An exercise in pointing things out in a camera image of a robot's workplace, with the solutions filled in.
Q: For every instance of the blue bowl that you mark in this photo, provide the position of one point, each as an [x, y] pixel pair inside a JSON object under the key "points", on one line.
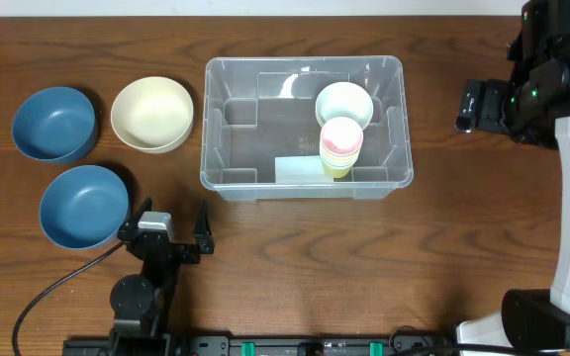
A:
{"points": [[84, 207], [56, 125]]}

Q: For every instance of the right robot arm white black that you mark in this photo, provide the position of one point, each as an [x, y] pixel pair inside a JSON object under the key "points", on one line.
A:
{"points": [[533, 107]]}

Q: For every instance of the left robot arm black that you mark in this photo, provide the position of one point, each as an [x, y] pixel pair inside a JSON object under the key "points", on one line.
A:
{"points": [[142, 302]]}

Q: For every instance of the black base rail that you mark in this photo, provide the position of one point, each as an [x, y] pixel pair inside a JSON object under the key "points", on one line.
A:
{"points": [[285, 346]]}

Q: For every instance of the yellow cup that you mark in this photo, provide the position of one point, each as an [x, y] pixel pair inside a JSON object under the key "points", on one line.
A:
{"points": [[336, 172], [328, 153]]}

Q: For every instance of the pink cup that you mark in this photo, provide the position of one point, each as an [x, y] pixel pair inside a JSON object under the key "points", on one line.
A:
{"points": [[341, 135]]}

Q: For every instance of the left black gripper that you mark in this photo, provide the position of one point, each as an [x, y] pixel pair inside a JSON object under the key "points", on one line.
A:
{"points": [[164, 249]]}

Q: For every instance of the white small bowl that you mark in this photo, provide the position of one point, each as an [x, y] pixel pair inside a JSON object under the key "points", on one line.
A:
{"points": [[344, 99]]}

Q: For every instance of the light blue cup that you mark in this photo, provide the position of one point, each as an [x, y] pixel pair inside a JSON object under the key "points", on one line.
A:
{"points": [[337, 164]]}

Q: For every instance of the cream white cup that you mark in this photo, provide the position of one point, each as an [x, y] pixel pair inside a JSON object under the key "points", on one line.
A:
{"points": [[339, 160]]}

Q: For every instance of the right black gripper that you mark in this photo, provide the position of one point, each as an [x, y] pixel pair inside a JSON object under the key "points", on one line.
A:
{"points": [[470, 105]]}

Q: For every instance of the cream bowl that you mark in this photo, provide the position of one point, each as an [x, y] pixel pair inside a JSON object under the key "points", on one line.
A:
{"points": [[153, 115]]}

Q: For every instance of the clear plastic storage container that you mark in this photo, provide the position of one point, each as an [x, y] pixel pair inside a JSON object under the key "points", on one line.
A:
{"points": [[261, 135]]}

